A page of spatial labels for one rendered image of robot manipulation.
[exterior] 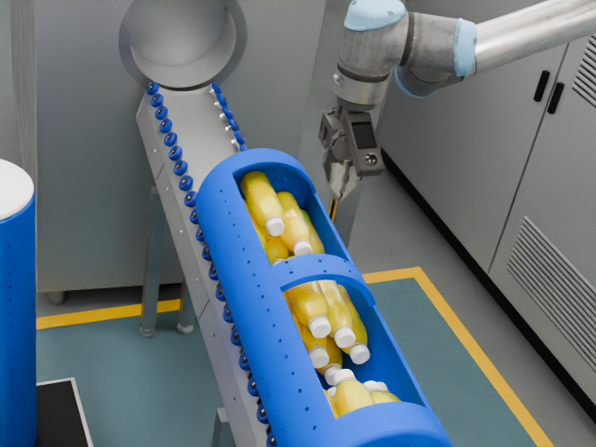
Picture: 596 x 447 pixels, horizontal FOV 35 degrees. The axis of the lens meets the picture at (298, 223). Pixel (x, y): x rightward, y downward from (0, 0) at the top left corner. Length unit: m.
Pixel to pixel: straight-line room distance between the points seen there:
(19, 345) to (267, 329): 0.92
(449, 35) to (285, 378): 0.66
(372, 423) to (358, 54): 0.60
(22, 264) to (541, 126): 2.00
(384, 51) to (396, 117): 2.92
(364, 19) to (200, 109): 1.47
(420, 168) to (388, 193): 0.24
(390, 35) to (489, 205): 2.38
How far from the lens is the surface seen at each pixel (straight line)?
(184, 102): 2.96
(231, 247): 1.97
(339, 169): 1.66
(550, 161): 3.53
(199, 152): 2.72
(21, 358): 2.56
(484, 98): 3.84
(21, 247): 2.32
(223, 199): 2.08
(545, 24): 1.77
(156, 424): 3.15
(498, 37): 1.73
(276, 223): 2.05
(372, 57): 1.55
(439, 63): 1.56
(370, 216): 4.25
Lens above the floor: 2.34
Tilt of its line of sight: 35 degrees down
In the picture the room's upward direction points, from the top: 11 degrees clockwise
